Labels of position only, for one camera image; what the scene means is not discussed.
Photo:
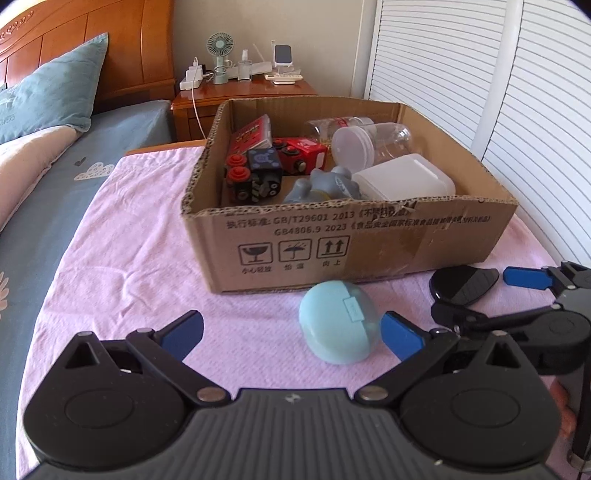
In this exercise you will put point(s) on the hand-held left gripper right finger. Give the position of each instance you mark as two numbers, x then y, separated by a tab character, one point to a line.
401	334

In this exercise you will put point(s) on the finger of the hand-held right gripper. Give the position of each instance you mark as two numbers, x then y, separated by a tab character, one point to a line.
498	321
526	277

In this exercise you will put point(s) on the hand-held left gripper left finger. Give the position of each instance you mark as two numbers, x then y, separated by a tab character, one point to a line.
184	330

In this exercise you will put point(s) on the black oval device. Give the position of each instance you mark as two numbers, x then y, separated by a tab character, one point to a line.
461	284

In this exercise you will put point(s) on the light blue round case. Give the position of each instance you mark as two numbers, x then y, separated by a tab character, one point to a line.
332	323

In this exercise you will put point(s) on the brown cardboard box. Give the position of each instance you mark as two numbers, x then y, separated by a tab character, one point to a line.
369	249

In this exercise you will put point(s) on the white plastic box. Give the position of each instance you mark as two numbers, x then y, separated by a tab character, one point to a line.
406	177

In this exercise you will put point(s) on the grey toy figure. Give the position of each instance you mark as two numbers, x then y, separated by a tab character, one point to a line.
323	184

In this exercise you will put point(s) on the clear plastic jar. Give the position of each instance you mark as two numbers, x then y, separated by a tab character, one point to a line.
355	147

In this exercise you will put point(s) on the pink card case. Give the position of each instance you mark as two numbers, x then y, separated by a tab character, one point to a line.
251	136

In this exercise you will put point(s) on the person's right hand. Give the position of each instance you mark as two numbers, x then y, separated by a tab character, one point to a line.
564	406

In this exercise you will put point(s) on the pink cloth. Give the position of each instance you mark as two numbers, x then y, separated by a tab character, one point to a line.
138	254

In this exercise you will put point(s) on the white louvered closet door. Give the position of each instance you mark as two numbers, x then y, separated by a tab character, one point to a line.
545	115
415	55

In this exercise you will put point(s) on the blue floral bed sheet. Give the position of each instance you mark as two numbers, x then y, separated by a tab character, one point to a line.
55	221

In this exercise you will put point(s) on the red toy car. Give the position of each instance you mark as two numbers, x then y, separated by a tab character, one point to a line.
304	150

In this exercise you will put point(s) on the clear bottle with red label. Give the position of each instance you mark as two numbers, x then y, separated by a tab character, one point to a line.
341	124

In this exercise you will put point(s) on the pink floral quilt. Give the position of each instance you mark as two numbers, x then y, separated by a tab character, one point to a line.
23	170

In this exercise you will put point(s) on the white power strip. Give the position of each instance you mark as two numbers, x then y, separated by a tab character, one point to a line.
190	81

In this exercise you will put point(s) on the wooden nightstand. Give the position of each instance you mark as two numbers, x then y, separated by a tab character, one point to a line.
277	87

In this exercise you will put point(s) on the white remote control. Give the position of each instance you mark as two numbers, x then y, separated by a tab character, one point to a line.
284	79

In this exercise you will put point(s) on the small clear spray bottle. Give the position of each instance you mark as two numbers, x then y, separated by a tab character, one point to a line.
244	67

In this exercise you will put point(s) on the blue pillow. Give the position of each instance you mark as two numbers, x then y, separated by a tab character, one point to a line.
55	92

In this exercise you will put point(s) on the small green desk fan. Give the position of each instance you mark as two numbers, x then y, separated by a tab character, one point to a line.
217	46

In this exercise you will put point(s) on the wooden bed headboard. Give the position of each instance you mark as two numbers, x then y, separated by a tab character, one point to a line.
129	46

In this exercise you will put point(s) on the white phone stand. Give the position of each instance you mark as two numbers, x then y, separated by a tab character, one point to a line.
281	54

